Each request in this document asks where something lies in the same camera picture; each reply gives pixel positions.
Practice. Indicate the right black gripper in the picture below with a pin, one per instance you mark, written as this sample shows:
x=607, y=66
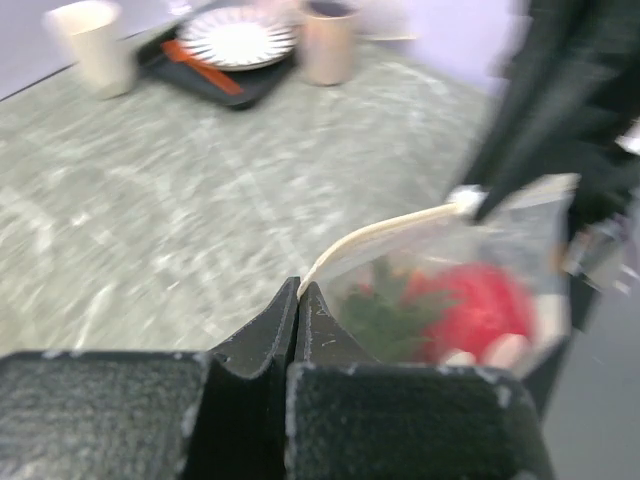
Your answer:
x=573, y=90

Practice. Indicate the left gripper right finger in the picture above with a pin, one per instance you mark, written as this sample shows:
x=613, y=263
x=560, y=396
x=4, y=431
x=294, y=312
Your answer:
x=349, y=418

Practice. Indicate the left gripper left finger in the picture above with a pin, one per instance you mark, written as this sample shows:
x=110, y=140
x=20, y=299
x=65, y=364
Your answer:
x=213, y=414

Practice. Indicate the toy pineapple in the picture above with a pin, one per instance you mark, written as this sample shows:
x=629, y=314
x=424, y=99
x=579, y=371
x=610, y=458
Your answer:
x=391, y=315

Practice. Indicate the red toy apple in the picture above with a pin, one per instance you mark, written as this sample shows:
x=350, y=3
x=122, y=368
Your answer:
x=491, y=320

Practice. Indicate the polka dot zip bag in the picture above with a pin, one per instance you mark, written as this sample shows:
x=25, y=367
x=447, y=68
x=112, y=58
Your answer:
x=517, y=237

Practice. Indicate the beige paper cup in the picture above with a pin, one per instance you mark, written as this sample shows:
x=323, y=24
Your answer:
x=328, y=38

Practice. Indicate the black plastic tray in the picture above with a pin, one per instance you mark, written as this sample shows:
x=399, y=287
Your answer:
x=160, y=59

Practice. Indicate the striped white plate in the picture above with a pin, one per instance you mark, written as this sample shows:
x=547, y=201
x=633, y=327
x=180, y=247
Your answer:
x=236, y=38

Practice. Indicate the white ceramic mug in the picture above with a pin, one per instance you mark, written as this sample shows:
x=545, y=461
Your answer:
x=90, y=32

